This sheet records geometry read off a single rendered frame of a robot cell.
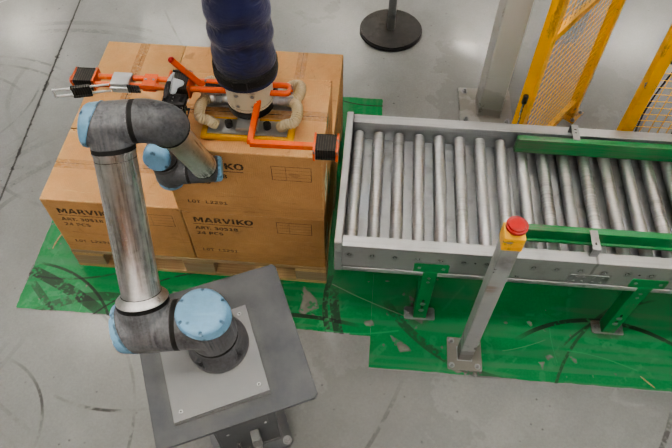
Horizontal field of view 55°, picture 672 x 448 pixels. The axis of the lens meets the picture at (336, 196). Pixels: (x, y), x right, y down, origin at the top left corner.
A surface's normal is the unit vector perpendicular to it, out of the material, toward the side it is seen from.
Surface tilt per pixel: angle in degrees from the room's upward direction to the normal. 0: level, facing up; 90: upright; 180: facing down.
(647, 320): 0
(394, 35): 0
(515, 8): 90
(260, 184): 90
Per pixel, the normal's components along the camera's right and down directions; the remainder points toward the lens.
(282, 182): -0.08, 0.80
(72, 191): 0.00, -0.59
